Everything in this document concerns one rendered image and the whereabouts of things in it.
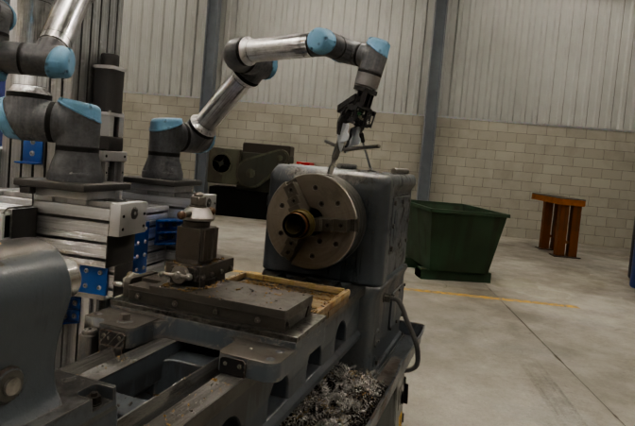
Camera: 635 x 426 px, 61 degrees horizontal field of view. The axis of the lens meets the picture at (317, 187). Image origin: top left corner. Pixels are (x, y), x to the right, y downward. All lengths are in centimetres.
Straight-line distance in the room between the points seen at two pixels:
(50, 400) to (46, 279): 16
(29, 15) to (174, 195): 75
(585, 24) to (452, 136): 357
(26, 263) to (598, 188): 1235
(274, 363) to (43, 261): 47
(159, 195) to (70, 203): 49
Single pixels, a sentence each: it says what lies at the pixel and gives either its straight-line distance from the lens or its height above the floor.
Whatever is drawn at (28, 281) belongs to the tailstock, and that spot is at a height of 111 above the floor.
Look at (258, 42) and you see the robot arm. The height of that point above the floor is 164.
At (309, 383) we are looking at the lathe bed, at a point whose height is 70.
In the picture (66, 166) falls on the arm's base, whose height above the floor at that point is 120.
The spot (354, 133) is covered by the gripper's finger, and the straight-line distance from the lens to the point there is 174.
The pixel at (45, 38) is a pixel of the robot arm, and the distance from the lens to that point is 148.
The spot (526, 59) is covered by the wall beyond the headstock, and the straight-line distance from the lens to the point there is 1248.
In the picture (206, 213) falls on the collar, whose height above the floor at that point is 114.
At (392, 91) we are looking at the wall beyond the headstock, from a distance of 1193.
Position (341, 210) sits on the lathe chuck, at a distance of 173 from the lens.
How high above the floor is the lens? 128
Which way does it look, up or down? 3 degrees down
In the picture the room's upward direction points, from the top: 5 degrees clockwise
